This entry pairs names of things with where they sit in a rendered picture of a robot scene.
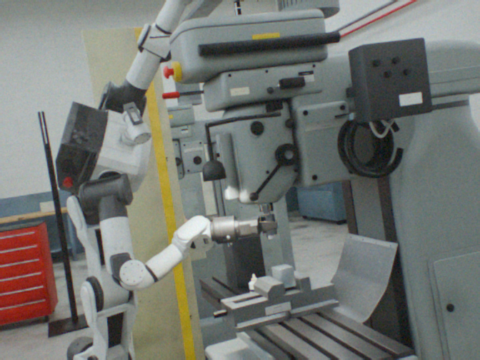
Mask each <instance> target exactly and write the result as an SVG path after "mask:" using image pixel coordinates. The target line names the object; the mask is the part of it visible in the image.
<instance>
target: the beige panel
mask: <svg viewBox="0 0 480 360"><path fill-rule="evenodd" d="M142 29H143V26H141V27H131V28H119V29H89V30H82V33H81V35H82V39H83V44H84V48H85V54H86V63H87V64H88V69H89V78H90V83H91V88H92V92H93V98H94V107H95V109H97V108H98V107H99V104H100V102H101V95H102V92H103V90H104V87H105V85H106V84H107V83H108V82H109V81H112V82H114V83H115V84H118V85H120V86H121V85H122V84H123V82H124V79H125V78H126V75H127V73H128V71H129V70H130V68H131V66H132V64H133V62H134V60H135V58H136V55H137V53H138V51H139V50H138V43H137V41H138V40H139V36H140V34H141V31H142ZM162 94H164V85H163V79H162V74H161V69H160V66H159V68H158V70H157V72H156V74H155V76H154V78H153V80H152V82H151V85H150V87H149V89H148V91H147V93H146V94H145V96H147V104H146V109H145V112H144V114H143V115H142V120H144V122H145V123H146V125H147V126H148V128H149V131H150V133H151V146H150V152H149V162H148V168H147V173H146V176H145V178H144V180H143V183H142V185H141V187H139V190H138V191H136V192H134V193H133V197H134V199H133V201H132V203H131V205H127V206H126V205H125V206H126V209H127V214H128V218H129V231H130V236H131V245H132V250H133V253H134V260H137V261H140V262H141V263H142V264H143V265H145V263H147V262H148V261H149V260H151V259H152V258H153V256H156V255H158V254H160V253H161V252H162V251H163V250H164V249H166V248H167V247H168V246H170V245H171V242H172V239H173V238H174V232H175V231H176V230H177V229H179V228H181V227H182V226H183V225H184V224H185V221H184V212H183V206H182V201H181V192H180V186H179V178H178V172H177V167H176V162H175V158H174V148H173V144H172V137H171V129H170V123H169V114H168V109H167V106H166V99H163V98H162ZM137 299H138V313H137V315H136V317H135V321H134V325H133V327H132V330H131V333H130V334H131V339H132V340H131V343H132V348H133V353H134V356H135V360H205V354H204V344H203V339H202V334H201V329H200V328H201V324H199V322H200V319H199V314H198V309H197V304H196V294H195V289H194V280H193V274H192V269H191V259H190V255H188V256H187V257H186V258H185V259H184V260H183V261H182V262H180V263H179V264H178V265H176V266H175V267H174V268H173V269H172V270H171V272H169V273H168V274H167V275H166V276H165V277H164V278H163V279H161V281H159V282H156V283H155V284H152V285H151V286H149V287H148V288H147V289H145V290H141V291H137Z"/></svg>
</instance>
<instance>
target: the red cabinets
mask: <svg viewBox="0 0 480 360"><path fill-rule="evenodd" d="M57 303H58V298H57V292H56V284H55V279H54V270H53V265H52V260H51V252H50V246H49V238H48V233H47V227H46V220H41V221H37V222H31V223H25V224H16V225H11V226H7V227H1V228H0V325H3V324H10V323H11V322H15V321H23V320H27V319H32V318H36V317H40V316H45V321H46V322H48V321H49V314H52V313H53V312H54V308H56V305H57Z"/></svg>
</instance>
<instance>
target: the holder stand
mask: <svg viewBox="0 0 480 360"><path fill-rule="evenodd" d="M223 246H224V256H225V261H226V270H227V276H228V277H229V278H230V280H231V281H232V282H233V283H234V284H236V286H237V288H241V287H245V286H249V282H251V280H252V279H253V274H254V276H255V277H256V278H261V277H265V276H266V270H265V265H264V255H263V254H262V249H261V239H260V236H254V237H253V236H245V237H242V238H240V237H239V241H238V242H235V243H232V245H230V243H228V244H223Z"/></svg>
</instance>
